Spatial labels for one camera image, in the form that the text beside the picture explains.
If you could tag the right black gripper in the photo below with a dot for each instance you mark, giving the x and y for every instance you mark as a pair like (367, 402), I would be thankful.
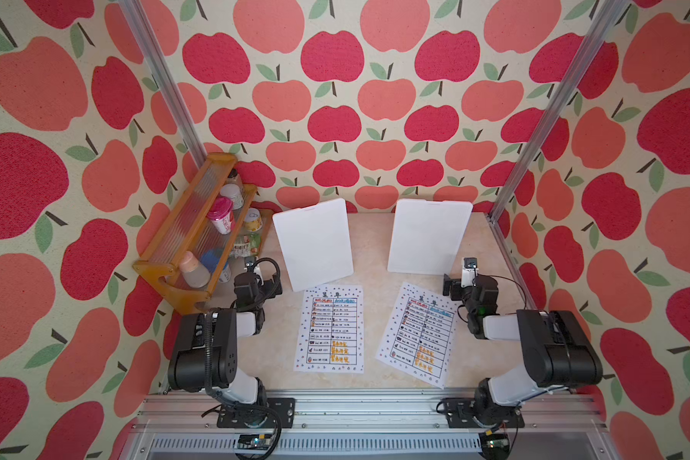
(457, 287)

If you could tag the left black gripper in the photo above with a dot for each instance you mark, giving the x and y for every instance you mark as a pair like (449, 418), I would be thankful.
(253, 285)

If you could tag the paper menu sheet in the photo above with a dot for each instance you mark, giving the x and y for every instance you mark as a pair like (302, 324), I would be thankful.
(331, 331)
(419, 335)

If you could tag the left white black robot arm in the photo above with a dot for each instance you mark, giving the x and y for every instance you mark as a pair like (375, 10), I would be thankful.
(205, 356)

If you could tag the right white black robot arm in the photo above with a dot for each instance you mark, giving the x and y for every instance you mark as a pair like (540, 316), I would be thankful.
(556, 355)

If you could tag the left white menu rack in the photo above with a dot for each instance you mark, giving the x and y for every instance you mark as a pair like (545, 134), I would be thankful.
(315, 244)

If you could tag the white menu rack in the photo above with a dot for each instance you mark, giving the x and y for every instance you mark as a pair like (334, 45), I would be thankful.
(426, 235)
(315, 244)

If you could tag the right white menu rack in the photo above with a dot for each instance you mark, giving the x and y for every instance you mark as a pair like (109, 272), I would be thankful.
(426, 235)

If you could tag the blue lid white jar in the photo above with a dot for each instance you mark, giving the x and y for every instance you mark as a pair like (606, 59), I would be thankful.
(211, 260)

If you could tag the green label snack packet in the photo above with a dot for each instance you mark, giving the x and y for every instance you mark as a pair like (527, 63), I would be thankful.
(247, 245)

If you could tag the pink capped clear bottle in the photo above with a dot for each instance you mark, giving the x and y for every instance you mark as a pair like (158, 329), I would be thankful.
(195, 275)

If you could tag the orange wooden shelf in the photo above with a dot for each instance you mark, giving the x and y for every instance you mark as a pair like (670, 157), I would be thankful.
(187, 229)

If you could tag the magenta lid white cup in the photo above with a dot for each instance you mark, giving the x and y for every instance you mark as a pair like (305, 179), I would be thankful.
(221, 215)

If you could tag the white lidded jar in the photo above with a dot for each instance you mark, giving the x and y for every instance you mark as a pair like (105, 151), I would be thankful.
(234, 193)

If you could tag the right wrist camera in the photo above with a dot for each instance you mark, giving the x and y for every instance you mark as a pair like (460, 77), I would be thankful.
(469, 272)

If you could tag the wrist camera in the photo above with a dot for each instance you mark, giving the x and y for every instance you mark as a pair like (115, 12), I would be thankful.
(469, 272)
(250, 263)

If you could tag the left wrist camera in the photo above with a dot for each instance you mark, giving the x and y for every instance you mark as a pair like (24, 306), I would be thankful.
(250, 263)

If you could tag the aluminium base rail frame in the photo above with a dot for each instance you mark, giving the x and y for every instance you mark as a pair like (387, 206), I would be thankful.
(368, 424)

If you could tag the left aluminium corner post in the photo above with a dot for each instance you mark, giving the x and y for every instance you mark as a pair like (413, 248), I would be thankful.
(140, 26)

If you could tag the aluminium corner post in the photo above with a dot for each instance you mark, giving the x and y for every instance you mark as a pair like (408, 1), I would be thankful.
(610, 12)
(140, 26)

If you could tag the right aluminium corner post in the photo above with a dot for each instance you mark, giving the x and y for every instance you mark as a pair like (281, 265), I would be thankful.
(610, 12)

